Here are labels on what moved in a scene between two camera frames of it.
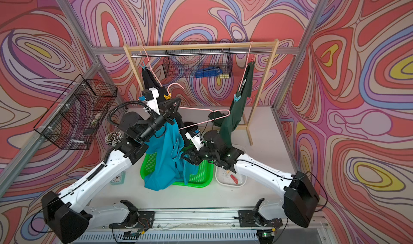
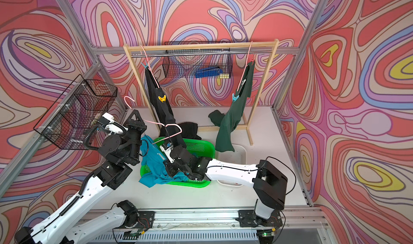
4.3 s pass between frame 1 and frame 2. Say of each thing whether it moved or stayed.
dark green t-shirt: stayed
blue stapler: stayed
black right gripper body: moved
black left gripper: moved
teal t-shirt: moved
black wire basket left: stayed
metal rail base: stayed
